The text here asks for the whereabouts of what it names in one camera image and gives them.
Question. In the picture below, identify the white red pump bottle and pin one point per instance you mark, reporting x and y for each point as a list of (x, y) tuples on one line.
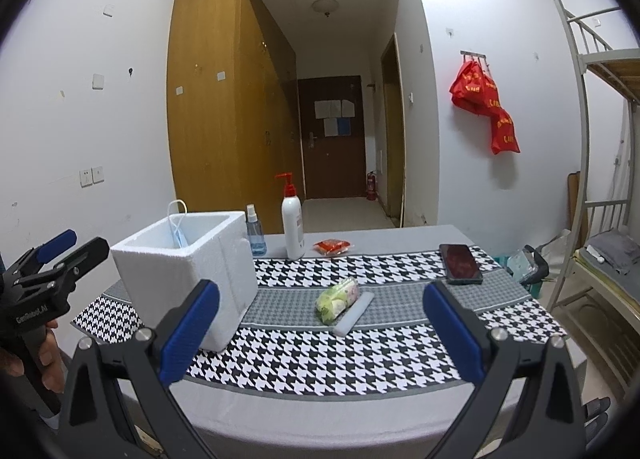
[(292, 229)]

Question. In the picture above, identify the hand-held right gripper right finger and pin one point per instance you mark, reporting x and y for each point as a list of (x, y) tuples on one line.
[(450, 329)]

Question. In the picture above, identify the white plastic bag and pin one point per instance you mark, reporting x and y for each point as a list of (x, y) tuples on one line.
[(557, 246)]

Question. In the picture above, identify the black smartphone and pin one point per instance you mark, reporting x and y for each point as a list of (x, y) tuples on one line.
[(461, 264)]

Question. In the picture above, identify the metal bunk bed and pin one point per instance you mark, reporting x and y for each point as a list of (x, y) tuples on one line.
[(612, 69)]

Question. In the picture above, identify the narrow white paper sheet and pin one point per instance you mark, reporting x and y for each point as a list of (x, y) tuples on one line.
[(348, 108)]

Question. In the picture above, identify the white wall socket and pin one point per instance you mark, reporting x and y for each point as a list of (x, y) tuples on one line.
[(98, 174), (86, 177)]

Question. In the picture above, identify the small white paper sheet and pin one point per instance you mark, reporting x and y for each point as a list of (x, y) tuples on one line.
[(331, 128)]

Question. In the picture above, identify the wooden side door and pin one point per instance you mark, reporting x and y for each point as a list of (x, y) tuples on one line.
[(392, 139)]

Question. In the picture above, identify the blue face mask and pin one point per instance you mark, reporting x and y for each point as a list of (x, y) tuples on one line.
[(179, 236)]

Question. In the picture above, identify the round ceiling lamp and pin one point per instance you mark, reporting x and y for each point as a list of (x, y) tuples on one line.
[(325, 6)]

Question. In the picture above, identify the wooden wardrobe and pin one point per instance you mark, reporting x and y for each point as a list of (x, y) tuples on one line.
[(220, 139)]

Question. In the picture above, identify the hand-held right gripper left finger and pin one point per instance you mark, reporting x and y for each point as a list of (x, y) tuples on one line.
[(192, 329)]

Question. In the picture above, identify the person's left hand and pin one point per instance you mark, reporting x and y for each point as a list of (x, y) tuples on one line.
[(54, 364)]

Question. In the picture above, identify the grey folded cloth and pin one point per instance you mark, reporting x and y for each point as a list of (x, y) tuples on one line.
[(610, 249)]

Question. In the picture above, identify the blue paper sheet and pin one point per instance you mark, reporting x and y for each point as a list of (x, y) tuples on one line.
[(343, 127)]

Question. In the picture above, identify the brown wooden board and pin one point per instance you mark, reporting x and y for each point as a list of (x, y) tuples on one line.
[(577, 214)]

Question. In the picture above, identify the metal wall hook rack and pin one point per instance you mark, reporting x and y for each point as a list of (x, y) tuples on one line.
[(474, 56)]

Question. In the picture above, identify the green white packet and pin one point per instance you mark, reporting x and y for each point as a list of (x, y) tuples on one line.
[(335, 301)]

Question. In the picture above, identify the white foam box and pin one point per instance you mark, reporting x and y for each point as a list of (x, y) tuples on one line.
[(150, 289)]

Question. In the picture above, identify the blue spray bottle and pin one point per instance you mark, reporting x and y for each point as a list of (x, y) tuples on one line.
[(256, 239)]

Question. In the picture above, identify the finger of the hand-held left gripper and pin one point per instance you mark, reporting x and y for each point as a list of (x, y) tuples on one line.
[(57, 244), (82, 259)]

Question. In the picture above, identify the dark brown door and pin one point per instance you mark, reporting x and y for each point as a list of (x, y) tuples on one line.
[(335, 169)]

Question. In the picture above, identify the red fire extinguisher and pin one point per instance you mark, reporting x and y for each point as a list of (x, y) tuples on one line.
[(371, 188)]

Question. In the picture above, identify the red snack packet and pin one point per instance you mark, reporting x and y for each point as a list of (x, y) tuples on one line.
[(332, 246)]

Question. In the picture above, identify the large white paper sheet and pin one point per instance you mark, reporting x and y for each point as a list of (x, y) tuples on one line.
[(327, 109)]

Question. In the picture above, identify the dark slipper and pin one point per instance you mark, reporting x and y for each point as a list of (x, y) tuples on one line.
[(597, 414)]

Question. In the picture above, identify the white wall switch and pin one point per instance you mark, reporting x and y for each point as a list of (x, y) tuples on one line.
[(98, 82)]

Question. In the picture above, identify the black bin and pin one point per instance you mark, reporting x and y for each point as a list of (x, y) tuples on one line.
[(540, 269)]

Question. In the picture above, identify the red shopping bag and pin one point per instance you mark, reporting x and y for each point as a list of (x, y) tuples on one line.
[(505, 134), (472, 89)]

